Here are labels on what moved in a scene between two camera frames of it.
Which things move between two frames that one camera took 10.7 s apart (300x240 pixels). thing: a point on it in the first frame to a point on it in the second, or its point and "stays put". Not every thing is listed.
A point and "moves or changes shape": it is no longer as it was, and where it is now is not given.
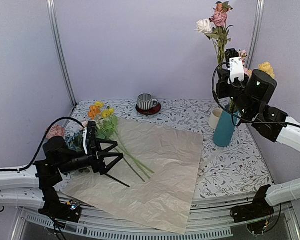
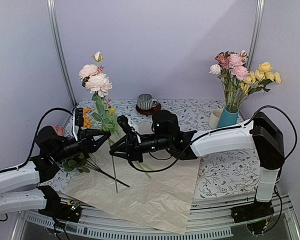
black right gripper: [221, 92] to [131, 145]
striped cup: [145, 102] stays put
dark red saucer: [150, 111] stays put
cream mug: [215, 117] stays put
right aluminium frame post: [255, 34] stays put
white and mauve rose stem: [216, 28] moves or changes shape
